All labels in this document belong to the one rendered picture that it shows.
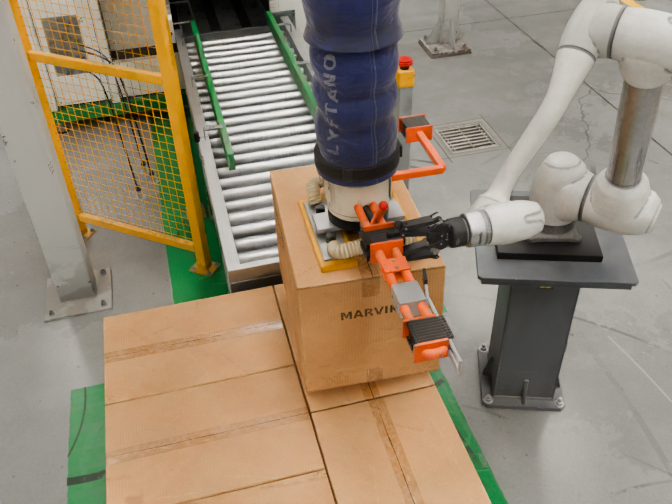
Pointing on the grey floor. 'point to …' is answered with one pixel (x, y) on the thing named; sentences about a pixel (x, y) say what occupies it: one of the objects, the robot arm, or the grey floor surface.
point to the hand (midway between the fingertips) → (385, 245)
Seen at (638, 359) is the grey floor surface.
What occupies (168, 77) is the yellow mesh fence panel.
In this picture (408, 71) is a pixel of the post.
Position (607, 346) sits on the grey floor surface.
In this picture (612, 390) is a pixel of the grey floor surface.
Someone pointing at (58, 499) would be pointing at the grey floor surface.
